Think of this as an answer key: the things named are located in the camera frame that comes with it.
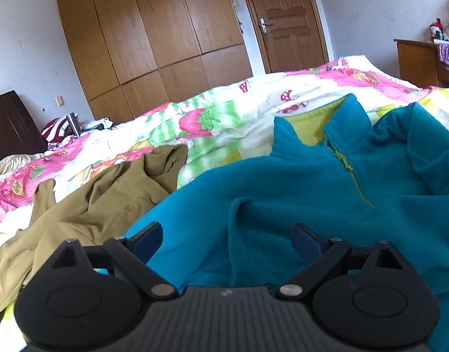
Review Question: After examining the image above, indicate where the white crumpled cloth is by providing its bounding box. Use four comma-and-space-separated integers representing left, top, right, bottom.
80, 117, 114, 131

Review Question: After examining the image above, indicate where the wooden door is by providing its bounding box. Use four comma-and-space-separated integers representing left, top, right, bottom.
235, 0, 329, 74

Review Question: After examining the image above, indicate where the wooden dresser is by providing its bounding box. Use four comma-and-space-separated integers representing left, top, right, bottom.
394, 38, 449, 90

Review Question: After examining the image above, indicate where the red and white striped cloth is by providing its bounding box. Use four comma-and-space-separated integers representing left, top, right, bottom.
41, 117, 79, 143

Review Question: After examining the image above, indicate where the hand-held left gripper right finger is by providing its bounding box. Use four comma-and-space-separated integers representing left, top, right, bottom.
279, 224, 408, 298

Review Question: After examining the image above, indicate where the olive green garment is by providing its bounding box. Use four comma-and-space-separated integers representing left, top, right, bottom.
0, 144, 189, 326

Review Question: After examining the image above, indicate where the strawberry print checkered blanket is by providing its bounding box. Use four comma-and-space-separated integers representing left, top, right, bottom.
0, 56, 449, 352

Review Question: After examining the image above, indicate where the teal fleece jacket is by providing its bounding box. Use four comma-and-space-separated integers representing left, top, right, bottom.
124, 93, 449, 352

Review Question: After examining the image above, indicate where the dark wooden headboard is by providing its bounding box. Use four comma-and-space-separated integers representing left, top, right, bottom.
0, 90, 48, 169

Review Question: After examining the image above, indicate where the beige bed sheet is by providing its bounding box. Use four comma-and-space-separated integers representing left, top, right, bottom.
0, 153, 45, 182

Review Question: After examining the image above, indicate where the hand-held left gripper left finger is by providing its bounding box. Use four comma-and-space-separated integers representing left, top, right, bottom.
49, 221, 177, 299

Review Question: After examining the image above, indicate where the wooden wardrobe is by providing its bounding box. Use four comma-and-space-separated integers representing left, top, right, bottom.
52, 0, 254, 124

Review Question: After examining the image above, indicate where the red and white plush toy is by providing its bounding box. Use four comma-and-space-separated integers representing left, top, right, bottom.
429, 18, 449, 43

